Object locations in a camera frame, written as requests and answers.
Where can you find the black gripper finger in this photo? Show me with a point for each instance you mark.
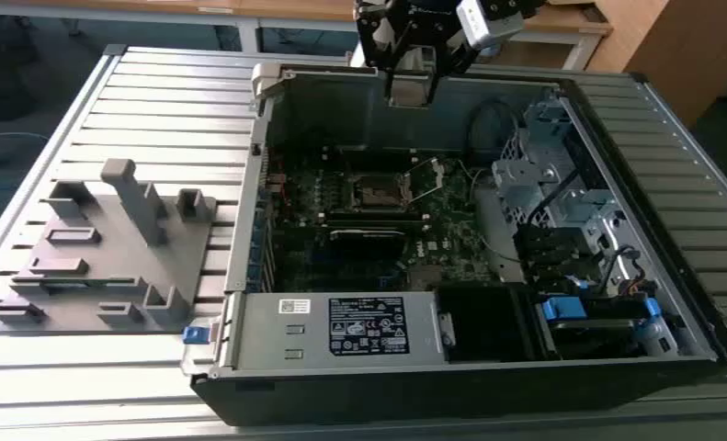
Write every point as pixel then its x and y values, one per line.
pixel 461 57
pixel 365 46

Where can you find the CPU socket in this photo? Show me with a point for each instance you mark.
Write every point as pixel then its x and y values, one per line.
pixel 378 190

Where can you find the black RAM slot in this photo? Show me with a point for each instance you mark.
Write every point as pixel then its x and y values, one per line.
pixel 369 212
pixel 369 227
pixel 369 222
pixel 369 217

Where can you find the silver drive cage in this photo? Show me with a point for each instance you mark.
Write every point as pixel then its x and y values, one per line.
pixel 517 177

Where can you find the wooden cabinet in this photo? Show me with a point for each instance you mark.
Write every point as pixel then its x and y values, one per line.
pixel 694 46

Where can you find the green motherboard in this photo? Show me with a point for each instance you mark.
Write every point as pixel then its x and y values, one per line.
pixel 455 239

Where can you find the black connector bundle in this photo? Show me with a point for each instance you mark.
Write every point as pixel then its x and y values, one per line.
pixel 547 252

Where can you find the chipset heatsink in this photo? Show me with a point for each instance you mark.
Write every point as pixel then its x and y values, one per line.
pixel 426 275

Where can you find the blue disk carrier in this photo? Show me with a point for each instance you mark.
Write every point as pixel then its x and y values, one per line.
pixel 562 308

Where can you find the black office chair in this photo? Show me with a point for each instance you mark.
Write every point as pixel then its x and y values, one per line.
pixel 2 69

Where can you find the grey parts rack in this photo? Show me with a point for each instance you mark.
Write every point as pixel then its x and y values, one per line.
pixel 124 271

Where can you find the grey power supply unit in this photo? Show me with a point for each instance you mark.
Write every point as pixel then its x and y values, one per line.
pixel 265 331

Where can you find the black hard disk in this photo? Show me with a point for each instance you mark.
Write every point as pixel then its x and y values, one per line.
pixel 590 337

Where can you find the blue case latch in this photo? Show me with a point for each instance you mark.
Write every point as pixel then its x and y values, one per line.
pixel 194 334

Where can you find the green RAM stick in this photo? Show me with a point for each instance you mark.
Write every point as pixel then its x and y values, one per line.
pixel 75 285

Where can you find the black PC case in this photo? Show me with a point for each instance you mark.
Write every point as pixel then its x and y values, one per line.
pixel 399 399

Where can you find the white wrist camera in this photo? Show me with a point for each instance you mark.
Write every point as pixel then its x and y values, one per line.
pixel 477 23

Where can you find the wooden desk white frame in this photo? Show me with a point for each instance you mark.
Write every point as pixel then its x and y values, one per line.
pixel 94 4
pixel 559 25

